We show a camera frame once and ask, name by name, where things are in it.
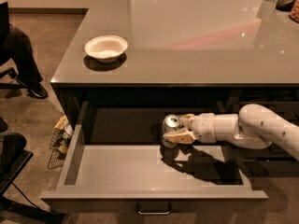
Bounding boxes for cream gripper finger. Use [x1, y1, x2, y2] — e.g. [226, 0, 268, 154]
[164, 128, 196, 145]
[179, 114, 195, 129]

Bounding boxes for silver 7up soda can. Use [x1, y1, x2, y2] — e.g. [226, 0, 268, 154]
[162, 114, 182, 148]

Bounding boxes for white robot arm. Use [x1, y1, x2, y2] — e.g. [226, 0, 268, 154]
[162, 104, 299, 161]

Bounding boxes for grey open top drawer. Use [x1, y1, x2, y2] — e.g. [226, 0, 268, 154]
[42, 103, 266, 213]

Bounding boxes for dark lower drawers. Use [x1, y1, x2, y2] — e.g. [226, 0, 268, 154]
[232, 89, 299, 178]

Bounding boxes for white paper bowl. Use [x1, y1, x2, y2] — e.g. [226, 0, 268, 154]
[84, 35, 128, 63]

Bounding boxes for person leg dark trousers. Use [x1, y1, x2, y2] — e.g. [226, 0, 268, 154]
[3, 25, 48, 99]

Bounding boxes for metal drawer handle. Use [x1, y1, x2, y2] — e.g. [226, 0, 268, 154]
[136, 202, 172, 216]

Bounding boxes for wire waste basket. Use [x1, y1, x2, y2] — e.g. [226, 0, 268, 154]
[48, 115, 74, 169]

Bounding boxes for black chair near camera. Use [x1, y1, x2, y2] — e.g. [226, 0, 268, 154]
[0, 117, 68, 224]

